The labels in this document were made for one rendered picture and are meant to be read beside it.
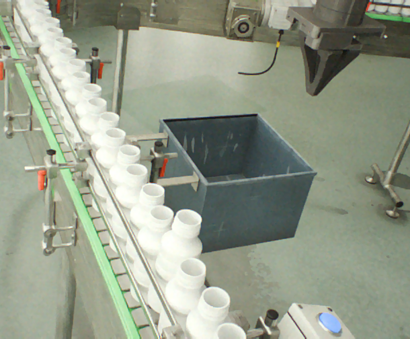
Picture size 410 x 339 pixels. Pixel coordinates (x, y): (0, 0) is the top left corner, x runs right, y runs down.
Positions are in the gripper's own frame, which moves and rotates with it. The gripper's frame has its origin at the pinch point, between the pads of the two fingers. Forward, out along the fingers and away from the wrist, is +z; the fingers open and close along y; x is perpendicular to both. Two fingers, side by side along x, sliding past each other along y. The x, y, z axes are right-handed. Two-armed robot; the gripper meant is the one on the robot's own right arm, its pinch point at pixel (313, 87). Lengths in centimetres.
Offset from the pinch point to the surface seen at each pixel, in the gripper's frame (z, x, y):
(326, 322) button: 27.8, 14.7, -1.9
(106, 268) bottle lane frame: 40.7, -14.8, 18.7
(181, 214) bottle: 20.8, -3.0, 13.4
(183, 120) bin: 46, -70, -20
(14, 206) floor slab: 141, -161, 7
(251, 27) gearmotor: 47, -143, -83
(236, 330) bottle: 24.3, 15.2, 13.2
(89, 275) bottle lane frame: 49, -22, 19
